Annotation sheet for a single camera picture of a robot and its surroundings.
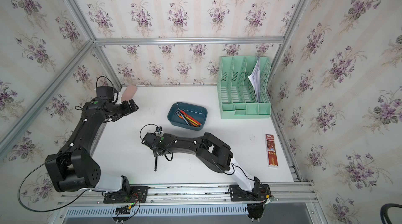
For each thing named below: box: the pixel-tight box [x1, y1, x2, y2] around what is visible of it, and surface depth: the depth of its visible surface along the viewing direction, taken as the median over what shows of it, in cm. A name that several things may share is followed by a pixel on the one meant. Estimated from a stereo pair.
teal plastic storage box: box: [167, 102, 209, 131], surface depth 103 cm
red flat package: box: [265, 133, 279, 167], surface depth 88 cm
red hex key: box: [179, 109, 202, 126], surface depth 103 cm
